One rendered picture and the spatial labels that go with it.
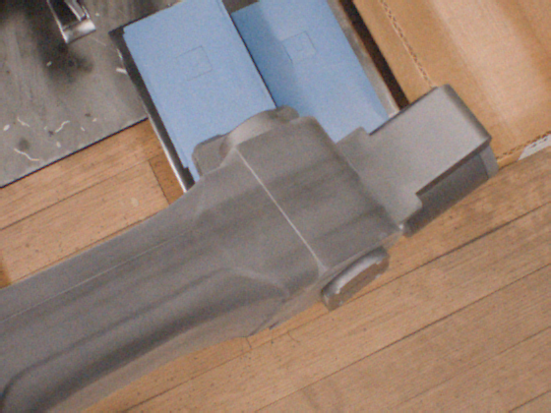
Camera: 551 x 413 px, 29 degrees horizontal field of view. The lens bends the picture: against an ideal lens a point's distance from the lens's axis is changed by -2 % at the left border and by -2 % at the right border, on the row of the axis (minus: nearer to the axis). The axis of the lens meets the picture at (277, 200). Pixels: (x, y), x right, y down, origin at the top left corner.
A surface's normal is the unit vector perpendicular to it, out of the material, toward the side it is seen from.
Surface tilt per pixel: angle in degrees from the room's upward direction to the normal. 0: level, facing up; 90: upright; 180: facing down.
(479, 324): 0
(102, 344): 32
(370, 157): 4
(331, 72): 0
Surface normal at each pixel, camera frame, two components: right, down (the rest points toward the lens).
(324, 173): 0.41, -0.52
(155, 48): -0.01, -0.27
